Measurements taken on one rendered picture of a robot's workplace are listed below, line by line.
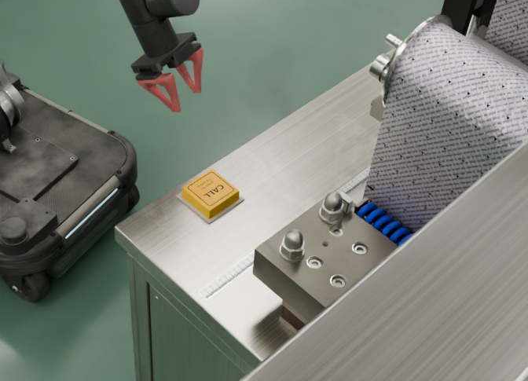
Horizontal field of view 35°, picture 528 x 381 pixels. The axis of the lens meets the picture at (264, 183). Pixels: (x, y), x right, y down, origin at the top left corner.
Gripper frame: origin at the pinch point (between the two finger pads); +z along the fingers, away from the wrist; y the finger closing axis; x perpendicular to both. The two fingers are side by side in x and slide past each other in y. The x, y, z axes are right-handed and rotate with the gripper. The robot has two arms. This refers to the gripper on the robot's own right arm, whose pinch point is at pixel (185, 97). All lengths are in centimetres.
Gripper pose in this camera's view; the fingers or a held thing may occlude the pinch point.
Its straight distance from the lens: 137.4
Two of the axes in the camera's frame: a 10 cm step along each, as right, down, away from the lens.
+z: 3.5, 8.0, 4.8
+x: -7.8, -0.3, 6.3
